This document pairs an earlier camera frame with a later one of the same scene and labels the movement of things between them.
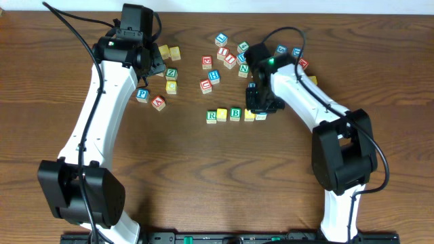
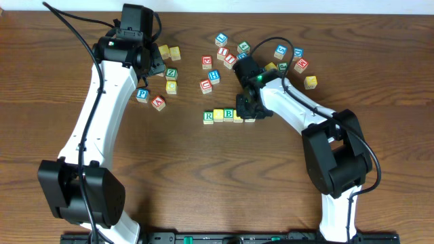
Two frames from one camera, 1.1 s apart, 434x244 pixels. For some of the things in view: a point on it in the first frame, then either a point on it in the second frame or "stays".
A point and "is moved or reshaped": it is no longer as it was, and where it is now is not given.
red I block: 230,60 stays
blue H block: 213,76 stays
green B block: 235,113 is moved or reshaped
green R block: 211,116 is moved or reshaped
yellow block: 222,114 is moved or reshaped
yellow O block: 248,115 is moved or reshaped
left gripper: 156,64 stays
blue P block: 142,95 stays
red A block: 159,102 stays
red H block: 222,52 stays
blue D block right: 297,52 stays
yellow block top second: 175,53 stays
